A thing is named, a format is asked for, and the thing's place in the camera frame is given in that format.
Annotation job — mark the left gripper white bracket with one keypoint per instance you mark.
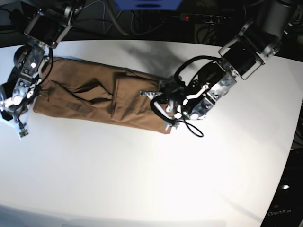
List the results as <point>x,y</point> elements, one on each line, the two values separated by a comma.
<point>166,101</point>

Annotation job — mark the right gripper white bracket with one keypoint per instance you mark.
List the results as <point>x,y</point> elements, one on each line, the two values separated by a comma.
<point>15,105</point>

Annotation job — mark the brown T-shirt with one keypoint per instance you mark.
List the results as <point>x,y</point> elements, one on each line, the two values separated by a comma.
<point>101,93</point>

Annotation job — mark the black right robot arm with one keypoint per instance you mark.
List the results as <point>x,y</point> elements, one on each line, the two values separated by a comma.
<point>51,23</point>

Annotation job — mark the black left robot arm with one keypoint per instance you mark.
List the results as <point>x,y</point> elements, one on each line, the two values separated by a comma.
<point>201,81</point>

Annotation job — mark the black power strip red light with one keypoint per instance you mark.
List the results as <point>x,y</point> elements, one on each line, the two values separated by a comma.
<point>202,18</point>

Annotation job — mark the blue box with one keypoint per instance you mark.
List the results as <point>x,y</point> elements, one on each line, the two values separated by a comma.
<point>148,4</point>

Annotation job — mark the black OpenArm base plate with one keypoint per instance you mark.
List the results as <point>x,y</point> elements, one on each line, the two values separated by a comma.
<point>286,208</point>

